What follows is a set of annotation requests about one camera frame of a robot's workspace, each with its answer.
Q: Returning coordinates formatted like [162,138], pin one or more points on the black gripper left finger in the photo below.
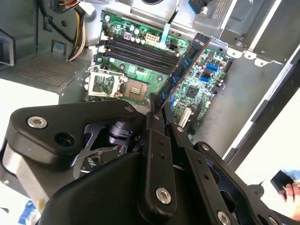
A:
[70,117]

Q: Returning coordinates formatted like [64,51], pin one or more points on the blue RAM stick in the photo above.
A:
[185,65]

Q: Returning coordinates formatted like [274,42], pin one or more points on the person's hand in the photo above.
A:
[294,201]

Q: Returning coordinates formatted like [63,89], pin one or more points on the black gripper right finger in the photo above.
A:
[194,159]

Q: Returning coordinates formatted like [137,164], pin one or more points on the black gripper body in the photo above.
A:
[105,187]

